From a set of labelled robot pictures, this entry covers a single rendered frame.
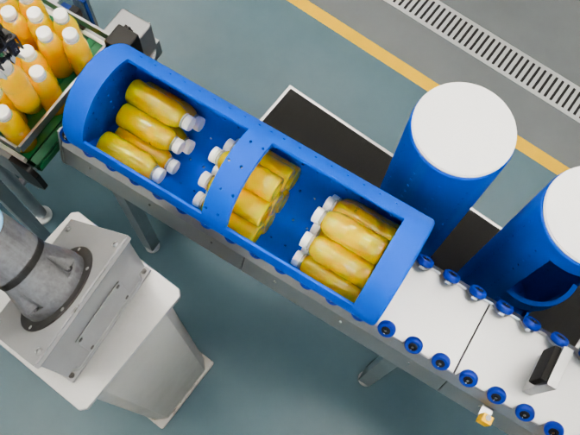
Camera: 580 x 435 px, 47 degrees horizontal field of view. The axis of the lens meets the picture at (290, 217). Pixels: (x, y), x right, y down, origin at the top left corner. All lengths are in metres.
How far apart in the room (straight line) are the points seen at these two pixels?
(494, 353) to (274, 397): 1.07
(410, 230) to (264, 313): 1.27
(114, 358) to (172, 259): 1.28
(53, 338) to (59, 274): 0.12
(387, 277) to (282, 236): 0.38
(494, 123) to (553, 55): 1.54
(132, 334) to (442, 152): 0.89
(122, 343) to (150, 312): 0.09
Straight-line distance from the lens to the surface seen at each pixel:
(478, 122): 1.85
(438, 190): 1.86
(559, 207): 1.82
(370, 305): 1.49
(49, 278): 1.31
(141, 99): 1.72
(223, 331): 2.64
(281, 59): 3.09
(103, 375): 1.50
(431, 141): 1.79
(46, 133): 2.00
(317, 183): 1.71
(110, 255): 1.30
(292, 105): 2.80
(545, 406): 1.81
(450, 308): 1.77
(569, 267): 1.83
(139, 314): 1.50
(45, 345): 1.29
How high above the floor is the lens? 2.60
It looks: 70 degrees down
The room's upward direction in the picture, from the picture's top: 6 degrees clockwise
